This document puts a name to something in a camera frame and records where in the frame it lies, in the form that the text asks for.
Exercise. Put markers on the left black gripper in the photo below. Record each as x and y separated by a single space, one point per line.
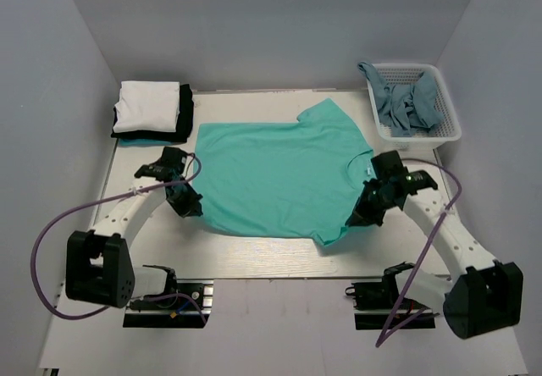
191 207

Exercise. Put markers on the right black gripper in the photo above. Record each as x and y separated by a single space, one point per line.
362 216

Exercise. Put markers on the teal green t shirt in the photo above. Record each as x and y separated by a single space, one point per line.
283 180

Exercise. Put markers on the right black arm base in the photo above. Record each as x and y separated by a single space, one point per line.
372 307

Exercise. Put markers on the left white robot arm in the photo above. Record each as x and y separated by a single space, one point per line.
99 269

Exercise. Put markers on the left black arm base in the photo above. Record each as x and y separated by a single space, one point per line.
189 308

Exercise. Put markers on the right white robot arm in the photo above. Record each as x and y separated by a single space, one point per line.
454 277

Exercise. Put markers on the folded teal t shirt bottom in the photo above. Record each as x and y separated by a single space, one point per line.
143 143

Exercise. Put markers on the folded black t shirt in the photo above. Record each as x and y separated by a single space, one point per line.
184 122

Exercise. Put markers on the grey blue crumpled t shirt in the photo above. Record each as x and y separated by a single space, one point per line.
405 108

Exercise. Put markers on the white plastic basket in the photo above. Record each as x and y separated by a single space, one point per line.
446 131

